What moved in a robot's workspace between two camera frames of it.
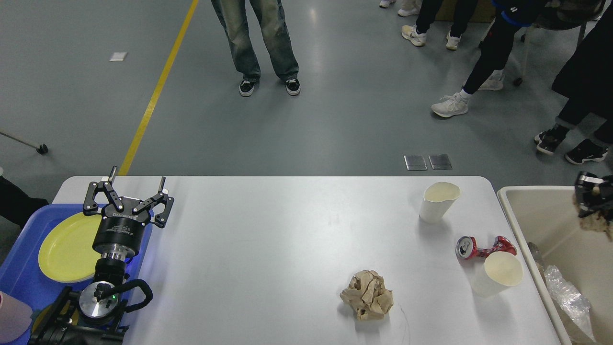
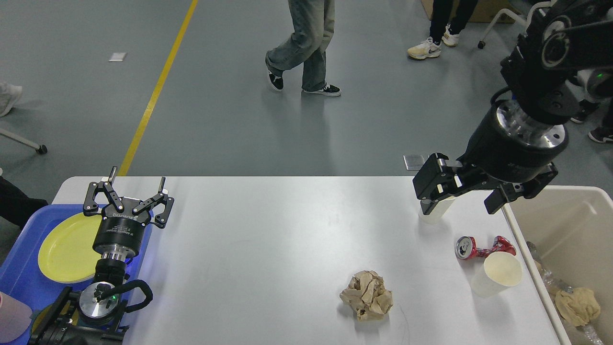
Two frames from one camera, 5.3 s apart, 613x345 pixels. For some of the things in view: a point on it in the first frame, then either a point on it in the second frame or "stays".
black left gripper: [120, 232] stays
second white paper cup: [499, 269] stays
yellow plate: [66, 254] stays
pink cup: [15, 316] stays
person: [487, 73] to [448, 18]
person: [232, 15] to [313, 22]
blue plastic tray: [21, 277] stays
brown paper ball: [598, 221] to [579, 306]
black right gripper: [587, 202] to [506, 147]
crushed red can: [466, 247] stays
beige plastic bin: [546, 216] stays
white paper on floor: [118, 56] stays
